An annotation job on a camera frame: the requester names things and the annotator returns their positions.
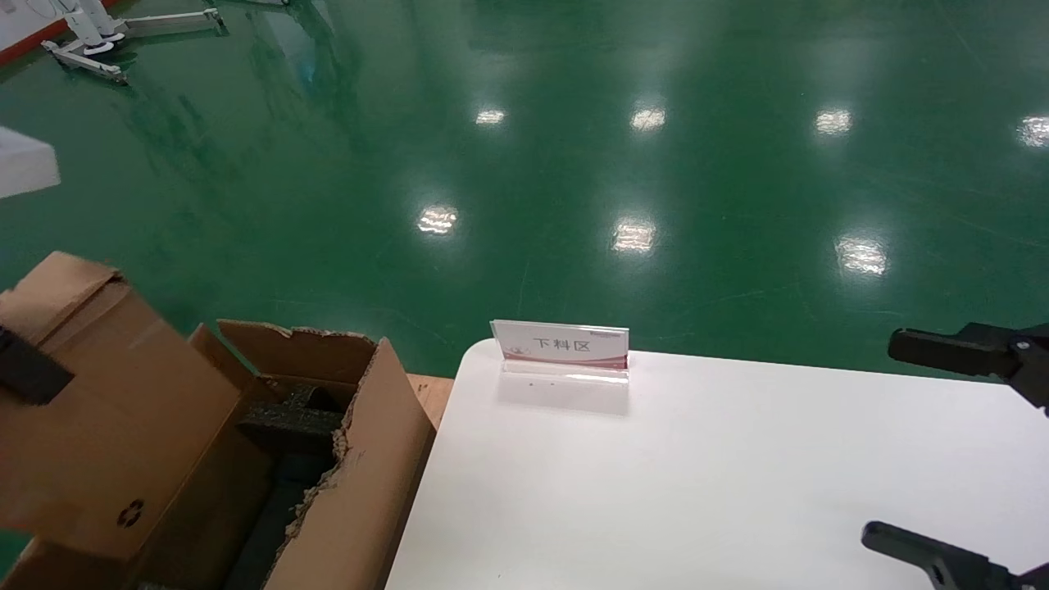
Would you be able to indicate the large open cardboard box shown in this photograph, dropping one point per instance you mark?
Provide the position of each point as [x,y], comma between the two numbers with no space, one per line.
[369,492]

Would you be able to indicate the white metal robot stand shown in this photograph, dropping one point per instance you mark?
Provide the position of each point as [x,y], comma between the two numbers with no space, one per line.
[82,64]

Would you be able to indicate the clear acrylic sign holder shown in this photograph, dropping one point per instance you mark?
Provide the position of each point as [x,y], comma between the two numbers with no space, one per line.
[565,348]

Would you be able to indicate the small cardboard box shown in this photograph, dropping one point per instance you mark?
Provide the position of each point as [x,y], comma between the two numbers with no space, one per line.
[123,426]

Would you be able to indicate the black foam insert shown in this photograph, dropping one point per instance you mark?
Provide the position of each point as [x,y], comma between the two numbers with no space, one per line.
[287,426]

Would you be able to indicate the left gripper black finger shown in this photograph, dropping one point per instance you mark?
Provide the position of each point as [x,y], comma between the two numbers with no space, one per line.
[33,373]

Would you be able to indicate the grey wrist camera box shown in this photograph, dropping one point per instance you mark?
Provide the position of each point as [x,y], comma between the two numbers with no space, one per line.
[24,164]

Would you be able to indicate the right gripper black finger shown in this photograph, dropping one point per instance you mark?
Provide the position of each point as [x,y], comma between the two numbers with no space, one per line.
[983,352]
[959,565]

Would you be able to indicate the white humanoid robot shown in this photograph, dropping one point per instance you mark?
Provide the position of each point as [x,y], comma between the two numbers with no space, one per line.
[94,20]

